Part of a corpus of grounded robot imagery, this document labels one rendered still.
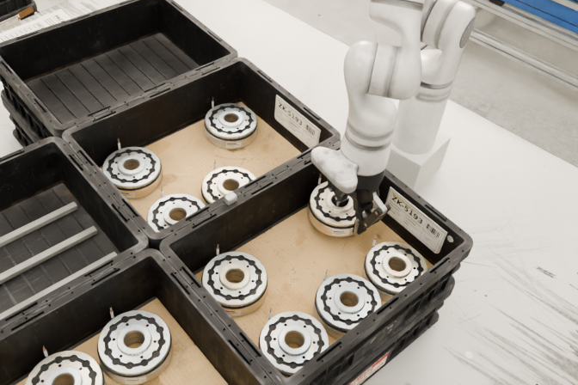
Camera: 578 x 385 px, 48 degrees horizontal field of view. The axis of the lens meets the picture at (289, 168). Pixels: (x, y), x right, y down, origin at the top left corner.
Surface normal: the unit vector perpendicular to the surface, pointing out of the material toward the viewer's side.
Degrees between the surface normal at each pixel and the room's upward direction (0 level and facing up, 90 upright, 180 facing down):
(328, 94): 0
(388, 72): 56
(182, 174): 0
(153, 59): 0
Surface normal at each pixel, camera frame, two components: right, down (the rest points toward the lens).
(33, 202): 0.08, -0.70
